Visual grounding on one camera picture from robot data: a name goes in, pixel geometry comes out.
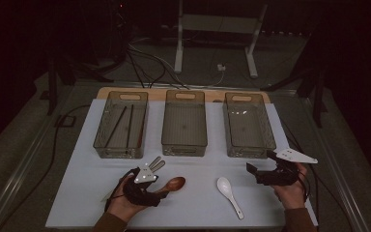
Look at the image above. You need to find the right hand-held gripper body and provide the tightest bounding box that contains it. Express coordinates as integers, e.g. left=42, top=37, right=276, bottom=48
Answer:
left=255, top=147, right=319, bottom=188

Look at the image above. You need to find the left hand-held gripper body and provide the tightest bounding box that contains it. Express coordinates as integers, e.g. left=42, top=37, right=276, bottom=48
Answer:
left=122, top=162, right=169, bottom=208

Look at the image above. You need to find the smoky clear plastic bin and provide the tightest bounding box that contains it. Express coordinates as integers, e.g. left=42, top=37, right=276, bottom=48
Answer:
left=160, top=89, right=209, bottom=158
left=222, top=92, right=277, bottom=159
left=93, top=90, right=149, bottom=160

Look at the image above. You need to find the white ceramic spoon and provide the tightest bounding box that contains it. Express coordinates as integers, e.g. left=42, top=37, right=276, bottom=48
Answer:
left=216, top=176, right=244, bottom=220

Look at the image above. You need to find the wooden spoon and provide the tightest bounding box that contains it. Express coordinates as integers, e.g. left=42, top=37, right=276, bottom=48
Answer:
left=154, top=176, right=186, bottom=196

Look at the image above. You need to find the black chopstick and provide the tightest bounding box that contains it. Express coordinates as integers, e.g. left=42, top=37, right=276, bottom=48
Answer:
left=104, top=105, right=128, bottom=149
left=126, top=104, right=135, bottom=149

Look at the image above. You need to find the person's right hand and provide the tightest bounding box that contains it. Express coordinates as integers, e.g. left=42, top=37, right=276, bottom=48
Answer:
left=271, top=162, right=308, bottom=211

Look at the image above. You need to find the person's left hand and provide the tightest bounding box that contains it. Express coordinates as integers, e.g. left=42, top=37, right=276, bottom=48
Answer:
left=105, top=175, right=149, bottom=223

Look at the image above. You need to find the white table mat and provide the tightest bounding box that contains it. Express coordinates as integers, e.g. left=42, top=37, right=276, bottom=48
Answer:
left=44, top=98, right=319, bottom=229

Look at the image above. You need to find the black stand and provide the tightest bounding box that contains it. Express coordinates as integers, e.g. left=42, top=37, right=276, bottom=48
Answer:
left=46, top=57, right=114, bottom=116
left=260, top=64, right=328, bottom=129

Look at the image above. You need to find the white metal stand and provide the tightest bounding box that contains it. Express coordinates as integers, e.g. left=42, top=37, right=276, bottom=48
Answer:
left=173, top=0, right=269, bottom=79

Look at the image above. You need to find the left hand-held gripper cable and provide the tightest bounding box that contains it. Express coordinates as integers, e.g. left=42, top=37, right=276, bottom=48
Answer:
left=104, top=167, right=139, bottom=213

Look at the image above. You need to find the hand-held gripper cable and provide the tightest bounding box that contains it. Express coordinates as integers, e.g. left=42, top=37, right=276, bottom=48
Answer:
left=104, top=167, right=139, bottom=213
left=298, top=170, right=312, bottom=203

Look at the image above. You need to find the right hand-held gripper cable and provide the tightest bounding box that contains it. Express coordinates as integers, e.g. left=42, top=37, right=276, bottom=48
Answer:
left=298, top=170, right=312, bottom=203

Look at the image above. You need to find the black floor cable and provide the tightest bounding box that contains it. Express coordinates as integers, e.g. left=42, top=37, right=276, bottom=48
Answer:
left=0, top=104, right=91, bottom=232
left=279, top=119, right=352, bottom=232

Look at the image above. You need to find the white cable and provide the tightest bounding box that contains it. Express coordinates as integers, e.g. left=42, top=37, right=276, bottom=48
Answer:
left=206, top=69, right=227, bottom=89

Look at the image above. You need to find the bundle of floor cables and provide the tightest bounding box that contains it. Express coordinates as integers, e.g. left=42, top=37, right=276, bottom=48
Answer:
left=127, top=42, right=191, bottom=91

